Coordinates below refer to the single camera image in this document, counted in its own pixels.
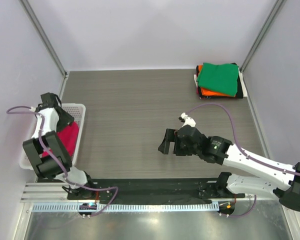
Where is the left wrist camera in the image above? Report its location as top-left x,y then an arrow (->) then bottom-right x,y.
37,92 -> 62,109

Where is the aluminium corner post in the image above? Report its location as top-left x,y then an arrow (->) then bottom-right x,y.
239,0 -> 287,73
18,0 -> 70,80

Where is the white slotted cable duct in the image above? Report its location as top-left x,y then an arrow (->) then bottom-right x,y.
32,201 -> 219,213

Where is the white plastic basket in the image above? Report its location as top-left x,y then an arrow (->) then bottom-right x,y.
19,103 -> 86,176

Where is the right aluminium corner post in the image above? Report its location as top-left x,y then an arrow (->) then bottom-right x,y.
239,0 -> 287,73

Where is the aluminium rail frame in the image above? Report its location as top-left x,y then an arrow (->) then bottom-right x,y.
21,175 -> 292,205

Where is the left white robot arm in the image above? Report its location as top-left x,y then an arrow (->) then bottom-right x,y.
22,106 -> 97,200

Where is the orange folded t shirt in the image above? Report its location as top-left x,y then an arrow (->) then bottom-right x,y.
196,65 -> 230,99

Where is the pink t shirt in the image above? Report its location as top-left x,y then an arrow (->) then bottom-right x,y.
39,121 -> 79,158

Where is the left aluminium corner post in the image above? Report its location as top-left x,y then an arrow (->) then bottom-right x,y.
18,0 -> 70,80

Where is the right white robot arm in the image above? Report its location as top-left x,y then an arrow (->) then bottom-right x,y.
158,125 -> 300,212

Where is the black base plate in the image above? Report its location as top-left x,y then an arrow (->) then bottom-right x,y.
66,177 -> 246,201

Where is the black folded t shirt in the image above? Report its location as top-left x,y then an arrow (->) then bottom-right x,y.
196,62 -> 244,100

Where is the white folded t shirt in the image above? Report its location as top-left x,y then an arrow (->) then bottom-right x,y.
193,71 -> 248,98

